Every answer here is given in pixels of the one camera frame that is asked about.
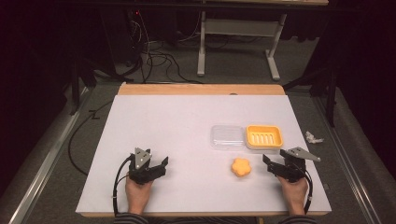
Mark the person's left hand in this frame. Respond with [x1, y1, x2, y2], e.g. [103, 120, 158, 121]
[124, 178, 154, 216]

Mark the crumpled white paper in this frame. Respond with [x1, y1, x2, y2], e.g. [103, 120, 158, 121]
[304, 131, 325, 145]

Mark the person's right hand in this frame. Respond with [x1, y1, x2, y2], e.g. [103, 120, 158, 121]
[276, 175, 309, 217]

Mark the white metal desk frame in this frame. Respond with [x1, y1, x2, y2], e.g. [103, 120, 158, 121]
[196, 10, 289, 82]

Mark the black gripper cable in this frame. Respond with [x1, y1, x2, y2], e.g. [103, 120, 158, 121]
[299, 164, 314, 216]
[112, 156, 133, 217]

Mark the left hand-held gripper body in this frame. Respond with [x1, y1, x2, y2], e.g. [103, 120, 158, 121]
[128, 147, 166, 185]

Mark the tangle of black floor cables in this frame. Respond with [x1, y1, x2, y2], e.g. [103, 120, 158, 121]
[128, 10, 204, 85]

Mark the metal floor rail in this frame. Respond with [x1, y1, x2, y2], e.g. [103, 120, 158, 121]
[313, 96, 389, 224]
[8, 87, 92, 224]

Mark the black floor cable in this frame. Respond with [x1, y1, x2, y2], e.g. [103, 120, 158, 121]
[67, 100, 114, 177]

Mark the yellow soap dish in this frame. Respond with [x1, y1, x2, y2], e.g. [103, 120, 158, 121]
[245, 124, 285, 151]

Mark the clear plastic lid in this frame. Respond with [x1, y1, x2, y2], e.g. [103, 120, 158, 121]
[209, 124, 248, 151]

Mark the white table mat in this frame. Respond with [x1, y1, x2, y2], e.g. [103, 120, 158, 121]
[75, 94, 332, 217]

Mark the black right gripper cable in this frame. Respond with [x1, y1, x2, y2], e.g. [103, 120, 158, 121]
[299, 164, 314, 216]

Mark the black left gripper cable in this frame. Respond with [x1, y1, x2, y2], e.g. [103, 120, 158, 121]
[112, 156, 133, 217]

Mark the orange flower-shaped soap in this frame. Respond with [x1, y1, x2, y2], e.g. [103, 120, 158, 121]
[231, 157, 252, 178]

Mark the black metal stand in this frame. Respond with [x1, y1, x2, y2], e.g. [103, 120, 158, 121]
[68, 46, 126, 117]
[282, 62, 340, 128]

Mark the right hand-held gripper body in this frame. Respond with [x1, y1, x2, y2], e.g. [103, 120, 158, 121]
[270, 147, 321, 184]

